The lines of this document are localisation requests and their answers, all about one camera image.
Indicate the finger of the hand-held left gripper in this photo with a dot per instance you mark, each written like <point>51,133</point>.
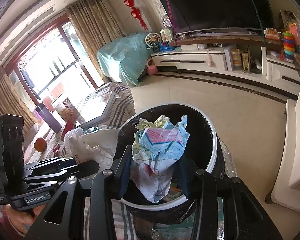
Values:
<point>45,180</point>
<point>85,167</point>

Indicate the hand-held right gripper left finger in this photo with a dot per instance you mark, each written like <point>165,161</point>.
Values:
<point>126,180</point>

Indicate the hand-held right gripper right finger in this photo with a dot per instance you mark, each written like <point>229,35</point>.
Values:
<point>186,180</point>

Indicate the white plastic bag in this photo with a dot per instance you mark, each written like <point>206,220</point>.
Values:
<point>100,142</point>

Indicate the coloured drawing paper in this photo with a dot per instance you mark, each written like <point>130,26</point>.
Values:
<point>160,150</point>

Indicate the white bin black liner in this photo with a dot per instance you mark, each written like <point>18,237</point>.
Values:
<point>202,135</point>

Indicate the person's left hand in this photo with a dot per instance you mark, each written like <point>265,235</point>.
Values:
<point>17,218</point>

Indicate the small red wrapper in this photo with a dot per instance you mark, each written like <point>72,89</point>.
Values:
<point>56,150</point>

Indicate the red apple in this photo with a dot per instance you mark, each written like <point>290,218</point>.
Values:
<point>40,145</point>

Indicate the red snack wrapper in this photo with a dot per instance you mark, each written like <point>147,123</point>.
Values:
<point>67,128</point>

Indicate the silver textured cover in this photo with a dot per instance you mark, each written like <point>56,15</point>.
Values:
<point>228,160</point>

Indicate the beige patterned curtain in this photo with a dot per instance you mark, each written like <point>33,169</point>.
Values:
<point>5,100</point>
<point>95,20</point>

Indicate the purple thermos bottle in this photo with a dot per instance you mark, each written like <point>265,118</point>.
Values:
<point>50,120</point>

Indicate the teal box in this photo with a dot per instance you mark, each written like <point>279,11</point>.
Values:
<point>170,232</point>

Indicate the clear cookie jar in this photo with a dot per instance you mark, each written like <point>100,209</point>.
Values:
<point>67,113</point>

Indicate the white counter base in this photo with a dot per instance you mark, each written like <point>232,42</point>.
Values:
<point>290,155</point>

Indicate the pink kettlebell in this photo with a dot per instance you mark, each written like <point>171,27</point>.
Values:
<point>151,68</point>

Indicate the teal covered armchair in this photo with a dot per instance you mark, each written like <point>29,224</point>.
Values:
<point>125,57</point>

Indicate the white television cabinet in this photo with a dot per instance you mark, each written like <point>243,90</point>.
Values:
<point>190,60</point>

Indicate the pink hanging spoon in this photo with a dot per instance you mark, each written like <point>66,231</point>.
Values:
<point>210,60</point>

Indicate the ceiling air vent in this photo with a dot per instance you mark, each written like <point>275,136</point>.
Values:
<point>27,11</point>
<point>27,23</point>

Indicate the stack of yellow jars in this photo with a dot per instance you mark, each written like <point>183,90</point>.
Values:
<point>236,58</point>

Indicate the gold perforated box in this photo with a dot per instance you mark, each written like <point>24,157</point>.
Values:
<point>245,62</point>

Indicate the blue toy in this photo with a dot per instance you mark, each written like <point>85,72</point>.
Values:
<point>166,48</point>

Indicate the small white fan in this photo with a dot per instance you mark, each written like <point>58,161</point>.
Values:
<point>152,41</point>

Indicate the orange toy cash register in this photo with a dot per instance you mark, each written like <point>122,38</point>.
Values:
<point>272,33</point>

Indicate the red heart hanging decoration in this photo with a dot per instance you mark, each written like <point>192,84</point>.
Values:
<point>127,1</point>

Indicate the black television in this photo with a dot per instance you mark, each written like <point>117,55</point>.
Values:
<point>210,5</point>

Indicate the green rod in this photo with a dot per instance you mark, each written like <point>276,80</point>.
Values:
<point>256,7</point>

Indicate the paper shopping bag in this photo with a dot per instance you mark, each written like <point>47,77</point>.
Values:
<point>287,20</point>

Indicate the wooden balcony door frame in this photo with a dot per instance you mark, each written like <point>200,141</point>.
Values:
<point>65,35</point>

